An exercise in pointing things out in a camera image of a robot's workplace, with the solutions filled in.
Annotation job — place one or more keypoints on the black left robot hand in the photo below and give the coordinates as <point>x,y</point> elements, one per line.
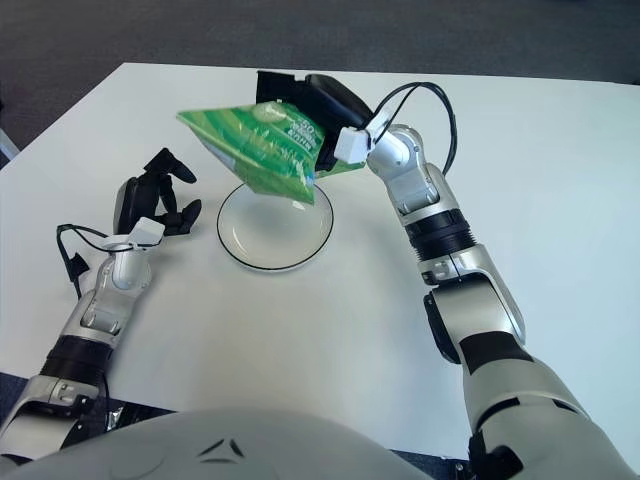
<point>135,200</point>

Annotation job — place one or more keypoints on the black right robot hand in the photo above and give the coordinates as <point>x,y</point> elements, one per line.
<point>325,105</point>

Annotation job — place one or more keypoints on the green snack chips bag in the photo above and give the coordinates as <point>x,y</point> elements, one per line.
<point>260,145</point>

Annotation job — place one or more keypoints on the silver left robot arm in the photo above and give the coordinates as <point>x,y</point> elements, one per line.
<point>100,310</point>

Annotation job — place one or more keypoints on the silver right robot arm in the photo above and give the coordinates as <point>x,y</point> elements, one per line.
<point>480,300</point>

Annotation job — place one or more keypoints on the white plate black rim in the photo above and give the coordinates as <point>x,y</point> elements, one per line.
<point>270,240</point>

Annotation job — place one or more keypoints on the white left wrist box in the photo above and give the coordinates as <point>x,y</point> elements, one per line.
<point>150,231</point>

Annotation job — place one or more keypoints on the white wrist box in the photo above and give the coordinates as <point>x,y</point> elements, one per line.
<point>150,231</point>
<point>352,145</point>

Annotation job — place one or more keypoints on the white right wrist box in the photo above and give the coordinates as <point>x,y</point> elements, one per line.
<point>352,145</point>

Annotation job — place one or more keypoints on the white side table leg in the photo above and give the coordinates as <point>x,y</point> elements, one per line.
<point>7,142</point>

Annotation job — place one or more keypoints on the grey robot torso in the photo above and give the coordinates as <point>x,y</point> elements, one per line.
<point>225,450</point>

